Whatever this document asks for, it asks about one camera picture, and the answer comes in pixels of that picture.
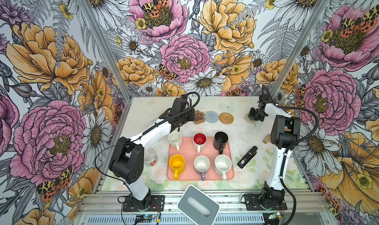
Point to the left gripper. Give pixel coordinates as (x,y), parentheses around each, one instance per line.
(191,111)

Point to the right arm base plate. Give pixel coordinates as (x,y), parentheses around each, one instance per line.
(255,202)

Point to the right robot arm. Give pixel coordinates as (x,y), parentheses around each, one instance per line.
(285,135)

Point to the paw shaped cork coaster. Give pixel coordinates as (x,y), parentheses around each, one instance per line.
(199,117)

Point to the yellow mug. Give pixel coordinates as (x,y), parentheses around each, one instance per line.
(177,165)

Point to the right small circuit board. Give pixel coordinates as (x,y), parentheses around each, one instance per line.
(274,216)

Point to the grey woven round coaster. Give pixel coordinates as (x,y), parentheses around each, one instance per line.
(211,117)

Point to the grey white box device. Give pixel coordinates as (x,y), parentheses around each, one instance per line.
(198,206)

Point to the white mug off tray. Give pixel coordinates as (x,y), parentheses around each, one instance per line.
(175,140)

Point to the red inside white mug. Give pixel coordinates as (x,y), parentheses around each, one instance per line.
(199,142)

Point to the pink tray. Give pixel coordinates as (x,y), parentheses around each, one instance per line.
(188,152)

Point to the glass jar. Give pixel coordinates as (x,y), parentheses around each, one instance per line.
(151,157)

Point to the purple handled white mug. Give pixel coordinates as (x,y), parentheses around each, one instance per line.
(202,165)

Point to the green circuit board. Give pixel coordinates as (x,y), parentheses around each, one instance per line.
(144,219)

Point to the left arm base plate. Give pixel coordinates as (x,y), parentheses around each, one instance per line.
(157,202)

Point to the wooden mallet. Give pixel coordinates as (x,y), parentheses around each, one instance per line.
(267,139)

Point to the white mug on tray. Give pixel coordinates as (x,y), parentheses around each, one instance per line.
(222,165)

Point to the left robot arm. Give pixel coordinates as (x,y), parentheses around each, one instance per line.
(127,160)

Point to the black mug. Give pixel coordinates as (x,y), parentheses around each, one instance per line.
(220,141)

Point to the rattan woven round coaster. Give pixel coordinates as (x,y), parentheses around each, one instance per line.
(226,118)

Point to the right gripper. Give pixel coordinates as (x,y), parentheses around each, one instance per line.
(251,116)

